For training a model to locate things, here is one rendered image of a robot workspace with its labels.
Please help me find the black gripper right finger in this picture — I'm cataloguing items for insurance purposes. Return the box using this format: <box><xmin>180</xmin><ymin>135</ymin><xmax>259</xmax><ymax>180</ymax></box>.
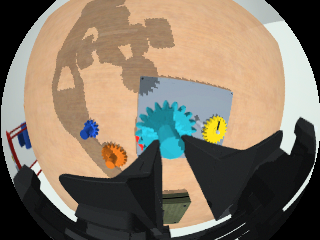
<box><xmin>181</xmin><ymin>131</ymin><xmax>284</xmax><ymax>221</ymax></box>

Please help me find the orange gear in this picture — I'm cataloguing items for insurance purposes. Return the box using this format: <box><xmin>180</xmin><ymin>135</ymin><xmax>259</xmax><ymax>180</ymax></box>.
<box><xmin>101</xmin><ymin>143</ymin><xmax>128</xmax><ymax>169</ymax></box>

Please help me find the yellow gear with black stripe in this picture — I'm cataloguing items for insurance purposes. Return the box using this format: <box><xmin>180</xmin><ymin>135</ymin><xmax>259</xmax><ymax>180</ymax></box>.
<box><xmin>203</xmin><ymin>117</ymin><xmax>227</xmax><ymax>143</ymax></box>

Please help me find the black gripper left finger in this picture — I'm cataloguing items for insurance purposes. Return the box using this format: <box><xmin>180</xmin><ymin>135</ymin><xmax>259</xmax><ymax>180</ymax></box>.
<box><xmin>59</xmin><ymin>139</ymin><xmax>163</xmax><ymax>235</ymax></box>

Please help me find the cyan gear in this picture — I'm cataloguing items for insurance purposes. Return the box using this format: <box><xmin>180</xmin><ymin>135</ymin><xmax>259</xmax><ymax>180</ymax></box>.
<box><xmin>136</xmin><ymin>100</ymin><xmax>196</xmax><ymax>160</ymax></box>

